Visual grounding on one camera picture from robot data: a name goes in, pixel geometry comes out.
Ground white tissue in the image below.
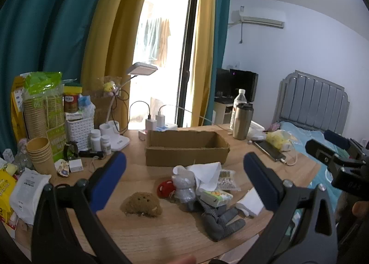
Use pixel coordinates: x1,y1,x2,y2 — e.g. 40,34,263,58
236,188,264,218

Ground white container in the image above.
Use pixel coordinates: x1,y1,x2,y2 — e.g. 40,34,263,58
248,121,266,141

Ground brown plush toy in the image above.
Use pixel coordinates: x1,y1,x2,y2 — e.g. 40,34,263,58
120,191,163,218

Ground white air conditioner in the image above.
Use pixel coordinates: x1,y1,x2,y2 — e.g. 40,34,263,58
239,7,286,29

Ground grey dotted gloves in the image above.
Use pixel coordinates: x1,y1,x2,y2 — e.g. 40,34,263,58
198,198,246,242

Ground white power strip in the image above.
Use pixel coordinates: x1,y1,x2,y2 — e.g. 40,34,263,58
138,125,178,141

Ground clear plastic water bottle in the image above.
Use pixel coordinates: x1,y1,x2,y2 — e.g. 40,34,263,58
230,89,246,130

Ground tall white medicine bottle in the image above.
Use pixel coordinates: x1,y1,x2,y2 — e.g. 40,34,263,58
90,129,102,151

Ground person's right hand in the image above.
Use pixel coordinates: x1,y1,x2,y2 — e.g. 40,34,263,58
352,200,369,220

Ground white perforated basket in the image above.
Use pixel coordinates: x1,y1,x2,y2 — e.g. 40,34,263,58
66,117,94,149

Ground white phone cable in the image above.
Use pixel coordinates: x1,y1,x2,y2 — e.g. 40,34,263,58
281,149,298,167

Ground small round printed packet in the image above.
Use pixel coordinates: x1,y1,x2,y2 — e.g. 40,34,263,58
55,160,71,177

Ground yellow plastic bag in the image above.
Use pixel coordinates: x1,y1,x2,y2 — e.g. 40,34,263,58
266,131,292,149

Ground cotton swab packet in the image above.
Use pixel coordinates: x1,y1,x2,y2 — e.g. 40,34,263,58
217,170,241,192

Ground green bagged paper cup sleeve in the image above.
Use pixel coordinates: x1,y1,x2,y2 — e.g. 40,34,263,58
22,72,67,161

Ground narrow teal curtain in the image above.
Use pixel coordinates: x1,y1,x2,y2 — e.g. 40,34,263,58
208,0,231,123

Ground black phone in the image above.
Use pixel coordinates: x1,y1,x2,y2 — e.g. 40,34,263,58
254,140,286,162

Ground stack of paper cups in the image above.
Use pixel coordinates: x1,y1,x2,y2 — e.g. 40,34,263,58
27,137,56,175

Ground blue bedding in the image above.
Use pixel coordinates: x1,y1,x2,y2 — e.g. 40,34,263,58
281,121,343,210

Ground small white box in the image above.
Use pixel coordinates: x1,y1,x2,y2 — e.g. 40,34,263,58
68,159,84,172

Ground steel tumbler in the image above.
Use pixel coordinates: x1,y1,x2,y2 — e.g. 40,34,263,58
232,103,254,141

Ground narrow yellow curtain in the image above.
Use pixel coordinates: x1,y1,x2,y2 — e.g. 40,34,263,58
192,0,219,128

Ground white charger cable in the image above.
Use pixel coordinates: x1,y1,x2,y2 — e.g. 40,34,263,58
158,105,214,126

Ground green tissue pack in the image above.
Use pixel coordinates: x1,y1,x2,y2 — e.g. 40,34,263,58
200,189,233,207

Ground white wet wipes pack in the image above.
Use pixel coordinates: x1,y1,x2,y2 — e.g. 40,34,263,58
9,167,52,224

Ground yellow package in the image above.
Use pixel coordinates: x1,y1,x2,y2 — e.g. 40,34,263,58
11,76,26,142

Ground short white medicine bottle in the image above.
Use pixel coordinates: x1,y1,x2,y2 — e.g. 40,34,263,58
101,135,112,155

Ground jar with yellow lid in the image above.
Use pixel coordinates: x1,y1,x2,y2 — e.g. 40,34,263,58
63,81,83,113

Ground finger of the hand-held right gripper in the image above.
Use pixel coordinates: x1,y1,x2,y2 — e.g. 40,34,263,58
305,139,336,168
324,129,351,150

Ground white desk lamp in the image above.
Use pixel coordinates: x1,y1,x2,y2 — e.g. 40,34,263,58
99,62,158,152

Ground red mushroom plush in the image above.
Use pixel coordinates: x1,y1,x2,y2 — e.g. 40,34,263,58
156,180,176,199

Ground black door frame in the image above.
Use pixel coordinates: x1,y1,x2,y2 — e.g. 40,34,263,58
156,0,201,128

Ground white paper towel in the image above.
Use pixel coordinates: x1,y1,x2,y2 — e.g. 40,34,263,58
187,162,222,192

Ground grey bed headboard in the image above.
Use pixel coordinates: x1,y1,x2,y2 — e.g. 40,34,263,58
272,70,350,135

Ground blue and white plastic bag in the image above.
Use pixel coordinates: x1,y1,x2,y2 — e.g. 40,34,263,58
78,95,95,117

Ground wide teal curtain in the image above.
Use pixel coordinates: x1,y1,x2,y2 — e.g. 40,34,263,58
0,0,139,161

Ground yellow snack bag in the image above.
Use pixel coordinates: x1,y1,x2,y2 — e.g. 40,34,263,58
0,167,18,224

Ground closed brown cardboard box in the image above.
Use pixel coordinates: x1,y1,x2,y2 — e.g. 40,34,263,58
83,90,129,135

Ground wide yellow curtain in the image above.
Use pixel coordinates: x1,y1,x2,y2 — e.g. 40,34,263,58
81,0,156,126

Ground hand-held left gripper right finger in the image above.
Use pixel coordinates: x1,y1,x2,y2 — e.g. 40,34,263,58
243,152,338,264

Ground white cabinet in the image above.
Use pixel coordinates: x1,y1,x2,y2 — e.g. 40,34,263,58
213,100,234,126

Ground black smartwatch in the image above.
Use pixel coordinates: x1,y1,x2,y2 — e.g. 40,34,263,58
63,141,79,161

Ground black monitor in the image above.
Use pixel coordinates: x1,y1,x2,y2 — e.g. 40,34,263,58
216,69,259,103

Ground yellow toy in clear bag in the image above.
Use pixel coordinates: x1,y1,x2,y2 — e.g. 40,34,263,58
102,77,123,97

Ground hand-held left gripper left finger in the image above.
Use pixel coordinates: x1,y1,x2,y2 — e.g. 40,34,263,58
31,151,133,264

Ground grey plush toy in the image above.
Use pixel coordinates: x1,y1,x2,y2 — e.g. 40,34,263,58
172,166,200,205

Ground hanging clothes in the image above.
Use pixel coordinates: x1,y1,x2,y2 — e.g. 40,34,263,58
138,16,171,67

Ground black charger cable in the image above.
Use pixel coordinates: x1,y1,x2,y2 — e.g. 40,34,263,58
129,101,151,122

